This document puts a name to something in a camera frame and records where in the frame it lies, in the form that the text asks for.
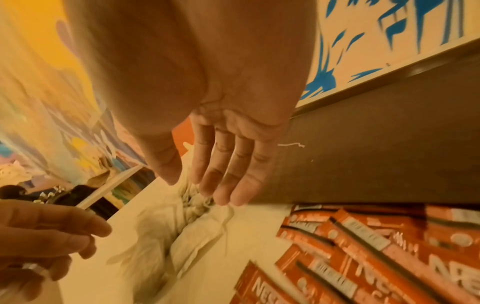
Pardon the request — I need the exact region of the pile of white tea bags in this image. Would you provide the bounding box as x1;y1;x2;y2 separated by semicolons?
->
104;181;238;304

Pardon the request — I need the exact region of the person's right hand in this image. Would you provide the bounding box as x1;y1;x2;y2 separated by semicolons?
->
62;0;318;207

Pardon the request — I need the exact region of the pile of red Nescafe sachets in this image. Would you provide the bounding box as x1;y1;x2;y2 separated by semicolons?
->
228;203;480;304

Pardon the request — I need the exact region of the person's left hand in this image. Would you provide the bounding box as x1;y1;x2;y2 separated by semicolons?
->
0;198;114;301

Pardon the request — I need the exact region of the dark brown tray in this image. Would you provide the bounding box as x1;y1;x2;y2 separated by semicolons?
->
247;52;480;206

